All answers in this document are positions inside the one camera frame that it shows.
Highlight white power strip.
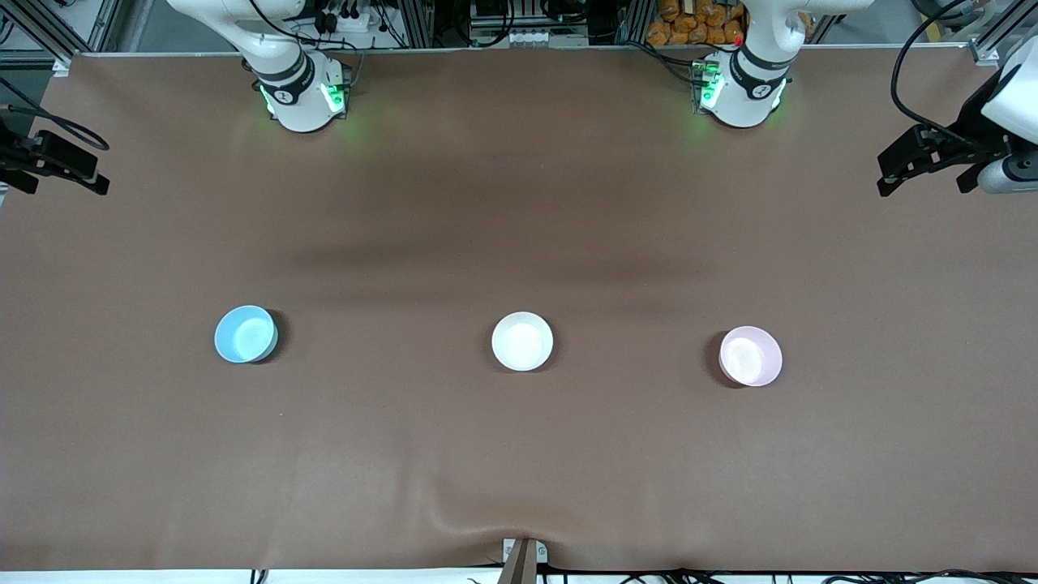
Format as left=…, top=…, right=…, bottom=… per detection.
left=315, top=0, right=382, bottom=35

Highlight white bowl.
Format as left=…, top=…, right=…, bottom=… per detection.
left=491, top=311, right=555, bottom=372

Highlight orange packaged goods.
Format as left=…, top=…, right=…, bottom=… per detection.
left=646, top=0, right=745, bottom=46

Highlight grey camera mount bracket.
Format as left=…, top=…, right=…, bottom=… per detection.
left=499, top=538, right=549, bottom=584

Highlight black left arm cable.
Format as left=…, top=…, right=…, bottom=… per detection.
left=890, top=0, right=986, bottom=139

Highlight blue bowl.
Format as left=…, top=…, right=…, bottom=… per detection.
left=214, top=305, right=279, bottom=364

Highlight aluminium frame profile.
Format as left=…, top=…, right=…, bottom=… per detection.
left=0, top=0, right=78, bottom=66
left=618, top=0, right=654, bottom=45
left=399, top=0, right=435, bottom=48

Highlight pink bowl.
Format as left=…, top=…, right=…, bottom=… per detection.
left=718, top=326, right=784, bottom=388

